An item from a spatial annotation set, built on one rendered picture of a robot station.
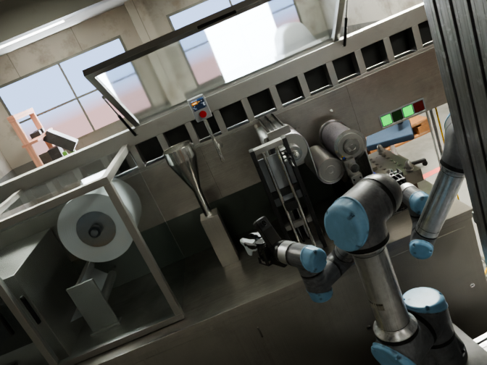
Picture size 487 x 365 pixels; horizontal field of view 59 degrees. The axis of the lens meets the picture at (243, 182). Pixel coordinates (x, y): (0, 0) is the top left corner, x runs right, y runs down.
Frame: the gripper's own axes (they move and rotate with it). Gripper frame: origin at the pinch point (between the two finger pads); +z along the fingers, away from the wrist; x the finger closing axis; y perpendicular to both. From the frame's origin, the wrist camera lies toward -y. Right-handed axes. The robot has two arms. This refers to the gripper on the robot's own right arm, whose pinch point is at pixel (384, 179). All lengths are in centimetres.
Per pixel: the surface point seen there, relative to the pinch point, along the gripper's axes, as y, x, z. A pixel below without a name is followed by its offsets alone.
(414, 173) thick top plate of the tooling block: -7.0, -16.6, 9.0
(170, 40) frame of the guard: 86, 60, 6
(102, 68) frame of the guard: 86, 88, 6
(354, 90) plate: 31, -13, 46
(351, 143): 17.1, 5.6, 11.2
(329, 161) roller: 12.9, 17.1, 13.2
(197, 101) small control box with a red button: 60, 61, 14
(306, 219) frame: -3.1, 37.2, 0.8
